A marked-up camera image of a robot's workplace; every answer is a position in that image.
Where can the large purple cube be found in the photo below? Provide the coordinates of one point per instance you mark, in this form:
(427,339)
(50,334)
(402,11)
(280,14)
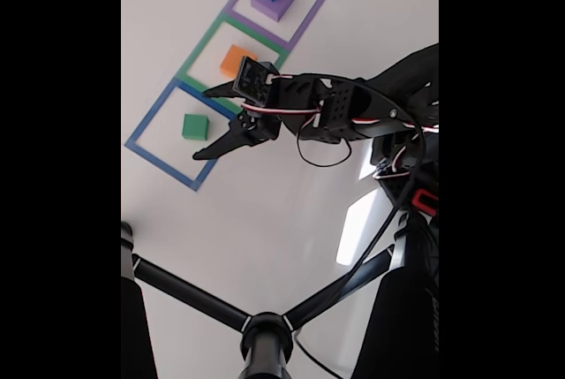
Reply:
(269,10)

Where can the black tripod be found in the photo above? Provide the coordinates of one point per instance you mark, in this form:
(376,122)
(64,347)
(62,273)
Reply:
(265,335)

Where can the orange cube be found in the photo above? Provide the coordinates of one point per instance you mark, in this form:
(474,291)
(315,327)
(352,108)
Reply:
(231,61)

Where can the green tape square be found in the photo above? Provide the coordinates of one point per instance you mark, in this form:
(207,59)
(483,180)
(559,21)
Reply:
(205,43)

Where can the red clamp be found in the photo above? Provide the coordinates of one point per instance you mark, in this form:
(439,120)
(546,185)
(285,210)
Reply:
(426,202)

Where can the green cube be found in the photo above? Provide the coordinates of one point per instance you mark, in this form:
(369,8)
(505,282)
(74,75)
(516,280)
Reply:
(195,126)

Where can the purple tape square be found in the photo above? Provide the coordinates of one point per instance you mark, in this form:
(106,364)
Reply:
(306,17)

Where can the blue tape square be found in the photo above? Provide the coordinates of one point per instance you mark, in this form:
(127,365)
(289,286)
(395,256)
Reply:
(163,165)

